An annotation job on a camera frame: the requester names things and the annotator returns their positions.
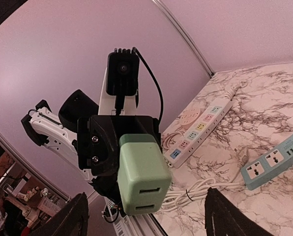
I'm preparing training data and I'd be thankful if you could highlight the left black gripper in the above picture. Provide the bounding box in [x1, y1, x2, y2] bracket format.
[77, 114, 162, 200]

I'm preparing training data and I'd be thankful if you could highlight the green usb charger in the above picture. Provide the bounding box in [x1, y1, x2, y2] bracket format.
[117, 134, 172, 216]

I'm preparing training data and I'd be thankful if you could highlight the white multicolour power strip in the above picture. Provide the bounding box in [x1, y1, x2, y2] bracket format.
[164, 98, 234, 168]

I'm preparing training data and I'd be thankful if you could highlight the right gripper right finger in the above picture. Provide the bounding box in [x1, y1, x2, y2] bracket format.
[205, 188, 272, 236]

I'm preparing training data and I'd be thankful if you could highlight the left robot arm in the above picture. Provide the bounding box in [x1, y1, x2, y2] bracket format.
[21, 64, 164, 202]

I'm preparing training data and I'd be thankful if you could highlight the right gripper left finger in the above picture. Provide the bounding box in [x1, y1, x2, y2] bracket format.
[31, 193, 89, 236]

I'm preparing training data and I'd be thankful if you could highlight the teal power strip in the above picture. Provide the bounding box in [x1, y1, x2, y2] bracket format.
[241, 134, 293, 191]

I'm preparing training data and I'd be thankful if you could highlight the pink round socket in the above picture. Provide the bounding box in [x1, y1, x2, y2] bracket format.
[179, 106, 202, 130]

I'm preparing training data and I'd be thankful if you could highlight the front aluminium rail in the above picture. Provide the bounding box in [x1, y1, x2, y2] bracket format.
[102, 197, 167, 236]

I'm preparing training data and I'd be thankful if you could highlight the left aluminium frame post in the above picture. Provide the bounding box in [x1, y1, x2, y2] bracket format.
[152, 0, 215, 78]

